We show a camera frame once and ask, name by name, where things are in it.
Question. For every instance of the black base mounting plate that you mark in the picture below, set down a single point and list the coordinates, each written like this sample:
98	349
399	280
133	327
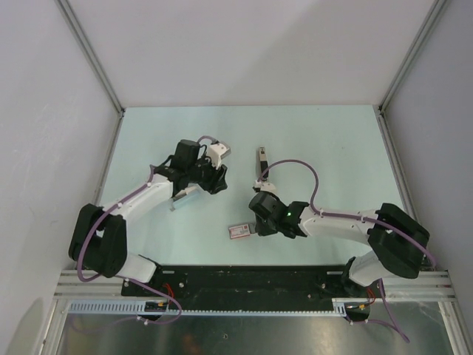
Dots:
274	288

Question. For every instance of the left aluminium corner post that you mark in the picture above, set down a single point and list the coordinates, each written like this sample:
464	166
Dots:
82	39

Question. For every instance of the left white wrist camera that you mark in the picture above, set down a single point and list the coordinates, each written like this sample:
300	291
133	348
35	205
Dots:
216	152

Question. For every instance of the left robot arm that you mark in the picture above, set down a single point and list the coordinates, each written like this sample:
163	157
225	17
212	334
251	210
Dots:
99	241

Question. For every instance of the light blue stapler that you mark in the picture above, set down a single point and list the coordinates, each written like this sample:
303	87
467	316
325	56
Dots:
184	199

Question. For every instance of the grey slotted cable duct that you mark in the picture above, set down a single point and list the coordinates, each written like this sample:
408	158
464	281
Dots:
154	308

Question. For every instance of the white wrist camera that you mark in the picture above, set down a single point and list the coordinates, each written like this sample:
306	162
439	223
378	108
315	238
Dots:
264	186
216	152

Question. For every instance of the right aluminium corner post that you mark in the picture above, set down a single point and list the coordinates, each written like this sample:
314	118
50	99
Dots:
422	36

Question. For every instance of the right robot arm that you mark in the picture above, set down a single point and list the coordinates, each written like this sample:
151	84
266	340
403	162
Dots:
397	242

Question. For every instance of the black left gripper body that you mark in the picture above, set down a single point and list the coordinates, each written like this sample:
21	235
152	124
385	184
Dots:
193	171

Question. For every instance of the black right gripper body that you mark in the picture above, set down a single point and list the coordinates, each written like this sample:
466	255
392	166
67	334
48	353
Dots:
266	227

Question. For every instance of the aluminium corner post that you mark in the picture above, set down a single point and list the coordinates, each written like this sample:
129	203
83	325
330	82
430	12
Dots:
82	39
422	36

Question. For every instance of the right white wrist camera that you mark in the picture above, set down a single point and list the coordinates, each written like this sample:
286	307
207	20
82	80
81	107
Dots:
264	186

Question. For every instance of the red white staple box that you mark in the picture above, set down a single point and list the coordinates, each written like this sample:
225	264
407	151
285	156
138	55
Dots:
242	230

